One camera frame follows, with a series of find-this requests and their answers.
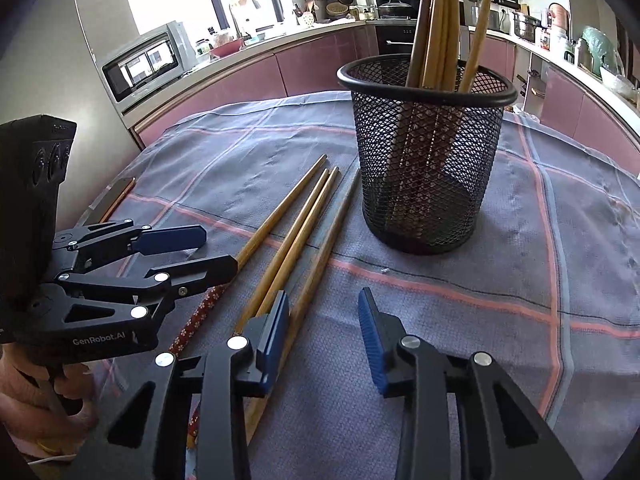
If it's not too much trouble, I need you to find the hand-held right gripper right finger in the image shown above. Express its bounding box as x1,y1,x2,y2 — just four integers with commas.
358,287,583,480

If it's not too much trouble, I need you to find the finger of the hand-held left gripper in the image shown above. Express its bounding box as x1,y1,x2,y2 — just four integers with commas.
37,255,239,333
52,220,207,273

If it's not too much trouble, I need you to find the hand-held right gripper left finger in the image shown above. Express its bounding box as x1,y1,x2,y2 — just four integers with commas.
65,290,290,480

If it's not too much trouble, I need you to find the black mesh utensil holder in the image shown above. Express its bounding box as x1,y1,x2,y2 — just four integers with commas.
336,55,518,255

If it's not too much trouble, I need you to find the bunch of wooden chopsticks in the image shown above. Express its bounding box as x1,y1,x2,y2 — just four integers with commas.
390,0,495,231

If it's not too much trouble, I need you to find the person's left hand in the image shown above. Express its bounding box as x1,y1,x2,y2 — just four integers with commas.
0,350,98,448

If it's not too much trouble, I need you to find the gold-edged smartphone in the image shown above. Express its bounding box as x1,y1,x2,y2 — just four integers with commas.
82,176,137,226

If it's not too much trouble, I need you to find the grey plaid table cloth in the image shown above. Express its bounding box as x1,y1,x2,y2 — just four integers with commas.
85,89,640,480

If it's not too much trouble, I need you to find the pink base cabinet with sink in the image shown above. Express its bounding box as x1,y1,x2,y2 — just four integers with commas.
122,22,381,148

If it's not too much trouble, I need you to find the silver microwave oven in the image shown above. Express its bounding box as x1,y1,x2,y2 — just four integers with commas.
101,20,198,106

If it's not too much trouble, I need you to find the pink bowl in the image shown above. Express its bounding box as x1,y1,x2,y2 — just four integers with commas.
210,39,246,58

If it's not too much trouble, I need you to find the black integrated stove oven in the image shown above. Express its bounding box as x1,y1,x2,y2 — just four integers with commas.
372,0,426,56

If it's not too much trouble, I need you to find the pink base cabinet peninsula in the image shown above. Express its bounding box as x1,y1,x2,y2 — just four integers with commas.
465,25,640,161

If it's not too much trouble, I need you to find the black wok with lid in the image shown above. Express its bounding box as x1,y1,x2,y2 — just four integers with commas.
377,0,416,18

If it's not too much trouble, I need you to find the steel steamer pot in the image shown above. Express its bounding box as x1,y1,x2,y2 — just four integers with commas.
512,10,541,42

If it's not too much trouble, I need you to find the white bowl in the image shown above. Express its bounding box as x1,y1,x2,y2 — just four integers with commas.
600,65,638,98

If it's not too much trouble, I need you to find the green wrapped appliance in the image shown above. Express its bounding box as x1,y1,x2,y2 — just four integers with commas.
582,26,621,73

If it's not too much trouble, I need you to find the pink electric kettle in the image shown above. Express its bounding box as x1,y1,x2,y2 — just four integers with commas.
547,2,572,31

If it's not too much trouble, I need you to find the white cable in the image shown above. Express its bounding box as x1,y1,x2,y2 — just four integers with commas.
27,452,76,465

